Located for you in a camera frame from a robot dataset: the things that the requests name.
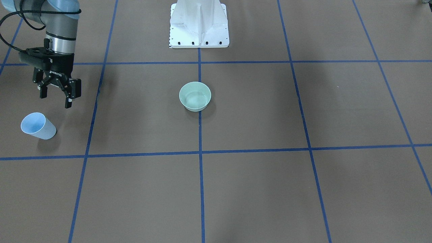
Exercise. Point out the white camera pedestal column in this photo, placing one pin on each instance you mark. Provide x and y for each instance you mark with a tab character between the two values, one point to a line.
198	24

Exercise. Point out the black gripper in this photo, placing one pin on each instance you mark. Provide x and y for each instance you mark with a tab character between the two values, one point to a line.
62	65

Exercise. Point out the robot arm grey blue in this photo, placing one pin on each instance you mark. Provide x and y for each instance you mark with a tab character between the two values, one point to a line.
59	20

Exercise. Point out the light blue plastic cup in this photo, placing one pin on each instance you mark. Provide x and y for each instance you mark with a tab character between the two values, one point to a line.
37	125

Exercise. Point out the light green bowl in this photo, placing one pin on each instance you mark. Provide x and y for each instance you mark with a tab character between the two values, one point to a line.
195	96

